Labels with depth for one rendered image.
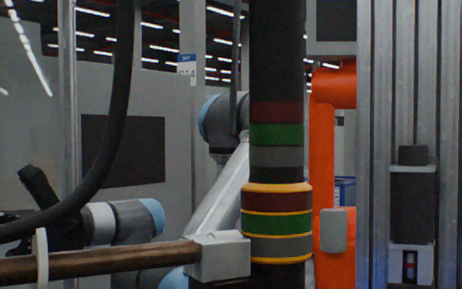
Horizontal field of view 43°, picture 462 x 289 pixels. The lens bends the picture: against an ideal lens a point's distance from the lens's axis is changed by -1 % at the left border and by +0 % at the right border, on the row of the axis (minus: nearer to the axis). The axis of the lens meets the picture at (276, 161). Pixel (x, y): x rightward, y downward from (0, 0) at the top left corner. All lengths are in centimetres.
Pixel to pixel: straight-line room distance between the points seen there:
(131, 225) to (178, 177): 408
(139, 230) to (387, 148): 53
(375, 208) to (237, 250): 94
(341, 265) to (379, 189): 309
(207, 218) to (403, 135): 46
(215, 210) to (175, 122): 408
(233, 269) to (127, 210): 75
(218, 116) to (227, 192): 23
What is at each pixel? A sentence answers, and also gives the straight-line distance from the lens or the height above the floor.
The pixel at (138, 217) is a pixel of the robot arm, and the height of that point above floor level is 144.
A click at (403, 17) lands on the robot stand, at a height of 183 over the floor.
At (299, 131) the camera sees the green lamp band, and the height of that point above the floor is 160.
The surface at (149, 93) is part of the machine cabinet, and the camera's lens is 487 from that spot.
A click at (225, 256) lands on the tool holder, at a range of 33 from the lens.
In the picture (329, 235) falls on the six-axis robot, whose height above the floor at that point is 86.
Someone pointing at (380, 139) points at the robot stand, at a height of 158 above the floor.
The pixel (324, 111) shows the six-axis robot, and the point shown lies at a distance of 443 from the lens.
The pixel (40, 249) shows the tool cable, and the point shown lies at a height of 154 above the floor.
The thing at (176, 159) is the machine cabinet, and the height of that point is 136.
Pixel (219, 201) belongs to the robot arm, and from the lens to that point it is 103.
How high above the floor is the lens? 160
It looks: 3 degrees down
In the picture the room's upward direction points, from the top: straight up
